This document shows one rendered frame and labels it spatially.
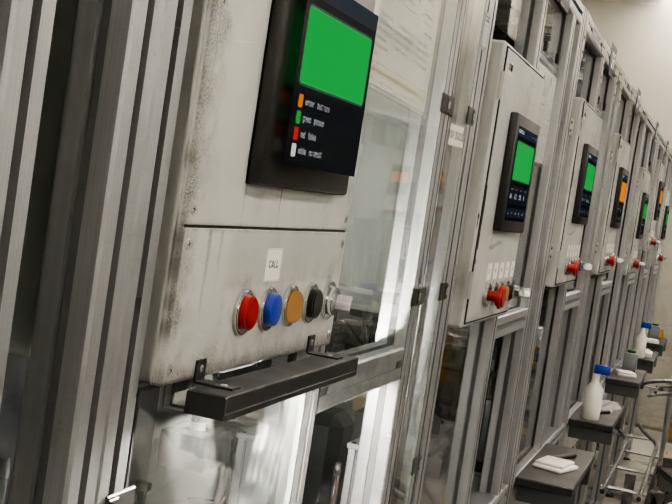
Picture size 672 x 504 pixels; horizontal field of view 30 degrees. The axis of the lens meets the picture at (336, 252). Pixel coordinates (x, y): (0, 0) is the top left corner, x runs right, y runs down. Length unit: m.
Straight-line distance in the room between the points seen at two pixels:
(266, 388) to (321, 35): 0.31
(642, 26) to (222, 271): 8.96
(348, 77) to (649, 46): 8.72
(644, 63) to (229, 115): 8.93
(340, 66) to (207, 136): 0.24
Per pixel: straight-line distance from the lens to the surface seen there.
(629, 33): 9.90
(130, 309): 0.90
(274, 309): 1.12
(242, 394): 1.00
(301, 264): 1.21
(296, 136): 1.07
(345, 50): 1.17
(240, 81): 1.00
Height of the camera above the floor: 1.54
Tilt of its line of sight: 3 degrees down
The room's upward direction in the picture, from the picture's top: 9 degrees clockwise
